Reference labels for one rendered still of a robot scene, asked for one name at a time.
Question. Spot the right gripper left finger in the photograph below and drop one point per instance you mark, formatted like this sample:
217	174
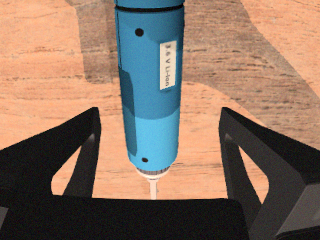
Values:
29	165

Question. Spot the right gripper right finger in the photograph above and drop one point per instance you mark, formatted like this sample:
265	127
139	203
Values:
292	168

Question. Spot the blue screwdriver barrel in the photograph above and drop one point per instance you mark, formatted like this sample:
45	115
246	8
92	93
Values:
150	35

